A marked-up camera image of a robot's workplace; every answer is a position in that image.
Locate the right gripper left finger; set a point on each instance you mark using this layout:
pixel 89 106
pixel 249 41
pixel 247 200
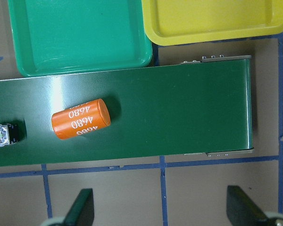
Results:
pixel 81 212

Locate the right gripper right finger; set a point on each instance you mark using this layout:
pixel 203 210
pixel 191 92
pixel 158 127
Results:
pixel 242 211

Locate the orange 4680 battery cylinder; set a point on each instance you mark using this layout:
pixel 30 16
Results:
pixel 81 119

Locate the green conveyor belt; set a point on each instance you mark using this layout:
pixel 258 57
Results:
pixel 202 107

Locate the green plastic tray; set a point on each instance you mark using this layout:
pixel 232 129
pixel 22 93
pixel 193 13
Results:
pixel 78 36

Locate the yellow plastic tray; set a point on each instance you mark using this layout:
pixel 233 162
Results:
pixel 177 22

